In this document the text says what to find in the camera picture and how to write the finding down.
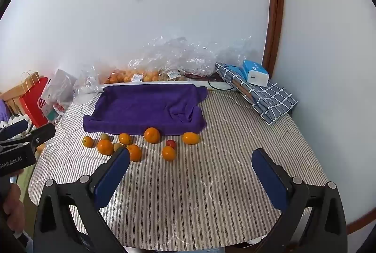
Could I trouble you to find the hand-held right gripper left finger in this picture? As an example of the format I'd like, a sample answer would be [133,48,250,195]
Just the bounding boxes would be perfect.
[33,147,130,253]

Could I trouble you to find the large navel orange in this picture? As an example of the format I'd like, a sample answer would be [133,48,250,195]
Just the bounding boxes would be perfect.
[144,127,161,144]

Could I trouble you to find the clear bag of brown fruits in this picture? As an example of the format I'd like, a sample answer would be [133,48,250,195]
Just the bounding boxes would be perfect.
[159,68,188,82]

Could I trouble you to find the red paper bag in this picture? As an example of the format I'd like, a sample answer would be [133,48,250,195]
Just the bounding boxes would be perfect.
[19,77,50,128]

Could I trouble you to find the clear bag of red fruits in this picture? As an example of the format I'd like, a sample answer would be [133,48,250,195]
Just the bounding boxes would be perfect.
[182,71,218,79]

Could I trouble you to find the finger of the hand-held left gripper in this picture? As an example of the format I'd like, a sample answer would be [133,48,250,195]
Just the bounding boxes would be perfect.
[0,119,29,140]
[12,123,56,154]

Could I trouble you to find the white plastic bag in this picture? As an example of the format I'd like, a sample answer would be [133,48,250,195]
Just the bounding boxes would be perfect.
[41,69,77,124]

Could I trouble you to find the black cable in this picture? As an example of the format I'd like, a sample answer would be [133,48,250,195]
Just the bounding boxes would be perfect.
[208,81,235,92]

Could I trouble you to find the oval yellow-orange fruit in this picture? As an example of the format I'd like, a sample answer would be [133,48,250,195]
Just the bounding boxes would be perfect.
[182,132,200,145]

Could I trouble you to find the crumpled clear plastic bag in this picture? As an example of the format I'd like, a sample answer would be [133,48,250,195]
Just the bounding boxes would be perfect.
[128,36,263,77]

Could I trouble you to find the clear plastic bag of oranges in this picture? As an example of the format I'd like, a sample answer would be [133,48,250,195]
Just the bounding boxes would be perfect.
[103,57,161,84]

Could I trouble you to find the striped bed sheet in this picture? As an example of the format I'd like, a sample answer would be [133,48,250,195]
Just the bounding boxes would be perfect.
[28,85,328,250]

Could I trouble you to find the empty clear plastic bag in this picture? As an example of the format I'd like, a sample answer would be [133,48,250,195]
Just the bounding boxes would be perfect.
[73,63,105,98]

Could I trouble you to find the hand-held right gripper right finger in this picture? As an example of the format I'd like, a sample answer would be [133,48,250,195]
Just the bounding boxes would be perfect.
[251,148,349,253]

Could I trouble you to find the purple towel covered tray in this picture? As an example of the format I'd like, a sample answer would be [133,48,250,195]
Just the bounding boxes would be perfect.
[83,83,208,136]

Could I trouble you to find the blue and white tissue box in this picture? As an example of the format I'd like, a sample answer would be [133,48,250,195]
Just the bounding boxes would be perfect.
[242,60,270,88]

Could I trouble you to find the brown wooden door frame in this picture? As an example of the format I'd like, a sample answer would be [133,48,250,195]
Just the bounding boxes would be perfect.
[262,0,285,77]

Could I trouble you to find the brown paper bag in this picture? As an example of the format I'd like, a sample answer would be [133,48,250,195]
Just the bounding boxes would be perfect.
[0,71,40,115]

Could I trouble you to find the white plush toy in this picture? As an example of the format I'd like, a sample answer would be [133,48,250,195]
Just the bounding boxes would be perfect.
[0,115,31,136]

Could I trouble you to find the person's left hand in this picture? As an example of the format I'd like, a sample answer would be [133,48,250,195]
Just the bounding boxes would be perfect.
[1,182,26,237]

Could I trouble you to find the orange with dark stem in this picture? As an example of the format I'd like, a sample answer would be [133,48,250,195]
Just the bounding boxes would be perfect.
[97,139,115,156]

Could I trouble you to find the folded grey plaid cloth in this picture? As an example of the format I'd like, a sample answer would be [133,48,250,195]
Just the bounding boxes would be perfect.
[214,63,298,125]

